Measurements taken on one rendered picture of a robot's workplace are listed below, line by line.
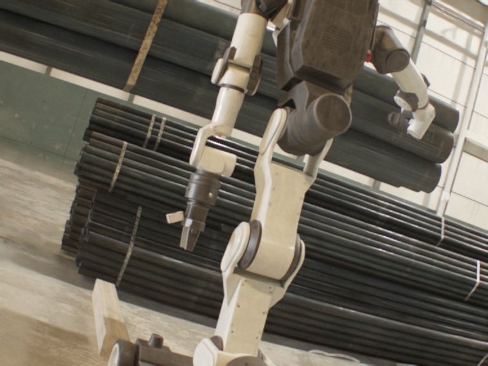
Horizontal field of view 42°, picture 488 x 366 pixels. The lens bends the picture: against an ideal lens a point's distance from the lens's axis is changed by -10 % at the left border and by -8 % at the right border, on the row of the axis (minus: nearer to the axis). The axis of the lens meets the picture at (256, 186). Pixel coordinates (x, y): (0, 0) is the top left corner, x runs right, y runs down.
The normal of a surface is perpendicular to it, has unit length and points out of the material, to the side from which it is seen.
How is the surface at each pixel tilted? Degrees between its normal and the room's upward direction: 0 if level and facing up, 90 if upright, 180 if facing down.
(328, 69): 90
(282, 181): 73
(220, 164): 86
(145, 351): 45
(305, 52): 90
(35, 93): 90
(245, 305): 78
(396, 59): 127
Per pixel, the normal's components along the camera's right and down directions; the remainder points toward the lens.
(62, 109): 0.26, 0.07
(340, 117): 0.37, -0.17
